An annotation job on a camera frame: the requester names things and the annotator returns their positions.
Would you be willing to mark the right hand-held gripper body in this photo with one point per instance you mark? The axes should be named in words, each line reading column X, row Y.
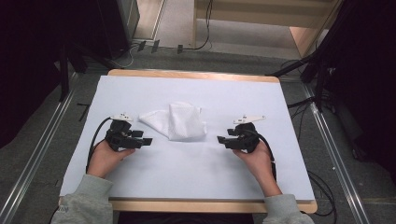
column 246, row 137

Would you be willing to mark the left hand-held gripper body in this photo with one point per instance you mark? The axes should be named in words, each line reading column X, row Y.
column 120, row 138

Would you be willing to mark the white mesh laundry bag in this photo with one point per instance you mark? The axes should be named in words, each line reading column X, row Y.
column 177, row 119

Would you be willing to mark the person's left hand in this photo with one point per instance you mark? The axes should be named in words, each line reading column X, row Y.
column 104, row 160

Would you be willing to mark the person's right hand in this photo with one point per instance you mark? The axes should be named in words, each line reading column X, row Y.
column 258, row 161

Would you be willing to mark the wooden table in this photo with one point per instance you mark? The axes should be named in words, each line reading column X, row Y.
column 193, row 206

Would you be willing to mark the black metal stand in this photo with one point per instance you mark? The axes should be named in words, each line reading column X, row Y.
column 64, row 77

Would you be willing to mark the dark curtain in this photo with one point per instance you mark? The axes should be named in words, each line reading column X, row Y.
column 31, row 62
column 367, row 77

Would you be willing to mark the light wooden shelf unit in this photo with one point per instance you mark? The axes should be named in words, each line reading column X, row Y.
column 249, row 11

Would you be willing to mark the metal floor rail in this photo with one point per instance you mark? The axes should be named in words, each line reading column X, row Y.
column 336, row 155
column 34, row 161

